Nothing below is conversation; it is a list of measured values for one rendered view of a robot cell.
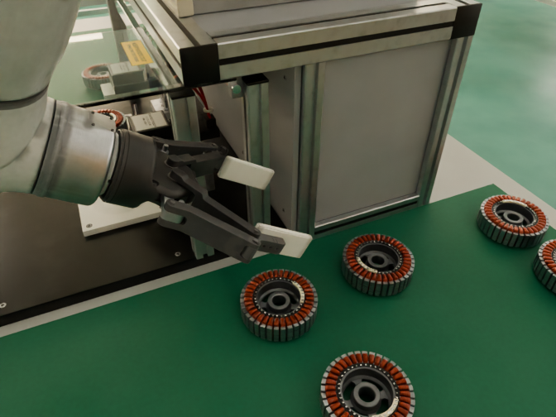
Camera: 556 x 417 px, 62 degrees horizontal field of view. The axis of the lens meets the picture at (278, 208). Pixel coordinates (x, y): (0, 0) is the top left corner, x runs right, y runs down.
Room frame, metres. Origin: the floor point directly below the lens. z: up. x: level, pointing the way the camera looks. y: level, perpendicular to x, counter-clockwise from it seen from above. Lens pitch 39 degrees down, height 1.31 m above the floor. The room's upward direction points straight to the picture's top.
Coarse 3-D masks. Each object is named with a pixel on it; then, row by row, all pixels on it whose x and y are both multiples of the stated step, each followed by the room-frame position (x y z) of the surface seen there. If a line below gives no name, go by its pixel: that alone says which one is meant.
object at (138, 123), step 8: (152, 112) 0.74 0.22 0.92; (160, 112) 0.74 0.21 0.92; (128, 120) 0.71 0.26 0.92; (136, 120) 0.71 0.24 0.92; (144, 120) 0.71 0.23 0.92; (152, 120) 0.71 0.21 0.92; (160, 120) 0.71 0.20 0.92; (168, 120) 0.71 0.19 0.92; (200, 120) 0.75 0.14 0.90; (136, 128) 0.68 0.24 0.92; (144, 128) 0.68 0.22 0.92; (152, 128) 0.68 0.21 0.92; (160, 128) 0.68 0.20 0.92; (168, 128) 0.69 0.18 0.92; (200, 128) 0.72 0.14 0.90; (216, 128) 0.72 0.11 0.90; (152, 136) 0.68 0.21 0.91; (160, 136) 0.68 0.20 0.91; (168, 136) 0.69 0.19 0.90; (200, 136) 0.71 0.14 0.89; (208, 136) 0.71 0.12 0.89; (216, 136) 0.72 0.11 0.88
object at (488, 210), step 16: (480, 208) 0.64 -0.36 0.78; (496, 208) 0.65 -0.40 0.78; (512, 208) 0.65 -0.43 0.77; (528, 208) 0.64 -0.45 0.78; (480, 224) 0.62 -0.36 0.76; (496, 224) 0.59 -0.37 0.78; (512, 224) 0.61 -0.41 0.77; (528, 224) 0.62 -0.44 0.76; (544, 224) 0.59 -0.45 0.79; (512, 240) 0.57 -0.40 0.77; (528, 240) 0.57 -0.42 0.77; (544, 256) 0.51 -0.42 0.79; (544, 272) 0.49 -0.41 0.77
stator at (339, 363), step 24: (336, 360) 0.33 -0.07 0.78; (360, 360) 0.33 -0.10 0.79; (384, 360) 0.33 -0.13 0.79; (336, 384) 0.30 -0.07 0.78; (360, 384) 0.30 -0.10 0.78; (384, 384) 0.31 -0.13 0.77; (408, 384) 0.30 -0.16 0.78; (336, 408) 0.27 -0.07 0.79; (360, 408) 0.28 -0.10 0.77; (408, 408) 0.27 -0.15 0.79
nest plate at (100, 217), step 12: (96, 204) 0.65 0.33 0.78; (108, 204) 0.65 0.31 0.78; (144, 204) 0.65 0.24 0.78; (156, 204) 0.65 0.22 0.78; (84, 216) 0.62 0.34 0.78; (96, 216) 0.62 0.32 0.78; (108, 216) 0.62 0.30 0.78; (120, 216) 0.62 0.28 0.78; (132, 216) 0.62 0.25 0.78; (144, 216) 0.62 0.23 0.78; (156, 216) 0.63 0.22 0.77; (84, 228) 0.59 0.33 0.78; (96, 228) 0.59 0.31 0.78; (108, 228) 0.59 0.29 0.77
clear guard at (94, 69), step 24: (72, 48) 0.65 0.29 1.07; (96, 48) 0.65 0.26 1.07; (120, 48) 0.65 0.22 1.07; (72, 72) 0.57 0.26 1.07; (96, 72) 0.57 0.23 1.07; (120, 72) 0.57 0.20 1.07; (144, 72) 0.57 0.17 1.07; (168, 72) 0.57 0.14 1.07; (48, 96) 0.50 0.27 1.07; (72, 96) 0.50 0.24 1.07; (96, 96) 0.50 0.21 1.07; (120, 96) 0.50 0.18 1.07; (144, 96) 0.51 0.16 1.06
